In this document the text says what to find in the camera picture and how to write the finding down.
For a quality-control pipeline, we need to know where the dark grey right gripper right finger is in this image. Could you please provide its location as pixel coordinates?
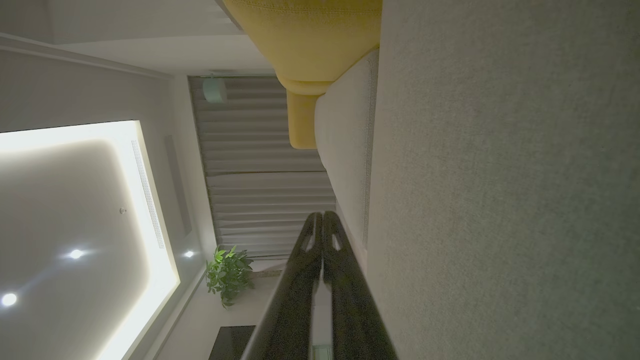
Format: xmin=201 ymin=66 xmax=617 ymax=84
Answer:
xmin=322 ymin=211 xmax=398 ymax=360

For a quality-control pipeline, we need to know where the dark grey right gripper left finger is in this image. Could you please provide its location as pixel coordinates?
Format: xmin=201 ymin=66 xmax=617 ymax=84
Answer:
xmin=242 ymin=212 xmax=323 ymax=360

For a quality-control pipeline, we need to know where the green potted plant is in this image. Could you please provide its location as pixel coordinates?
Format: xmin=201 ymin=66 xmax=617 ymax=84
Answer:
xmin=205 ymin=244 xmax=255 ymax=309

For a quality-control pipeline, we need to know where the grey pleated curtain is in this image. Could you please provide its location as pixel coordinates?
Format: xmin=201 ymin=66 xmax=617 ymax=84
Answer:
xmin=188 ymin=75 xmax=337 ymax=259

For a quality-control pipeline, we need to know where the grey sofa seat cushion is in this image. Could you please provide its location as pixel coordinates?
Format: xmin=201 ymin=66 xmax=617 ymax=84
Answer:
xmin=314 ymin=49 xmax=379 ymax=253

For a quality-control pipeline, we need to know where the long ceiling air vent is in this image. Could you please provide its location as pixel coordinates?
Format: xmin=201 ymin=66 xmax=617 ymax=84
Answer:
xmin=130 ymin=139 xmax=166 ymax=250

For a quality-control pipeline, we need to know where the large grey sofa chaise seat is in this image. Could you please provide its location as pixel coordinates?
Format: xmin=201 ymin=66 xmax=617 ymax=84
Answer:
xmin=366 ymin=0 xmax=640 ymax=360

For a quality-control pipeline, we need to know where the yellow sofa back cushion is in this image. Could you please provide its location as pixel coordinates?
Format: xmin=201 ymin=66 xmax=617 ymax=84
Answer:
xmin=287 ymin=89 xmax=322 ymax=150
xmin=222 ymin=0 xmax=383 ymax=97

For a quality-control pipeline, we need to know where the pale green cylindrical lamp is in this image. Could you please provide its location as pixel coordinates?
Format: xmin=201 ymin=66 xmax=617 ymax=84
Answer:
xmin=202 ymin=75 xmax=227 ymax=105

